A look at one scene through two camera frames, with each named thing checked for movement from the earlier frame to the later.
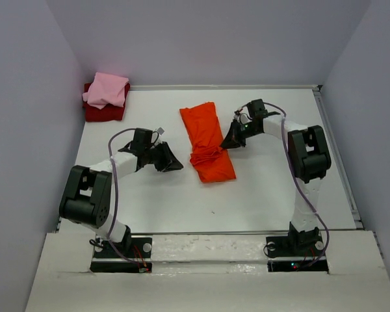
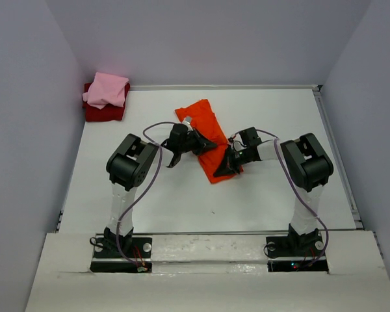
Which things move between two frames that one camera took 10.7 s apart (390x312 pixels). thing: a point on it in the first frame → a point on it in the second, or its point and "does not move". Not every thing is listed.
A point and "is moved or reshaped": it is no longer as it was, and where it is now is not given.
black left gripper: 169,162 → 203,145
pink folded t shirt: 106,89 does not move
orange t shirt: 211,162 is moved or reshaped
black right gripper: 232,140 → 227,166
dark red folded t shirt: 108,113 does not move
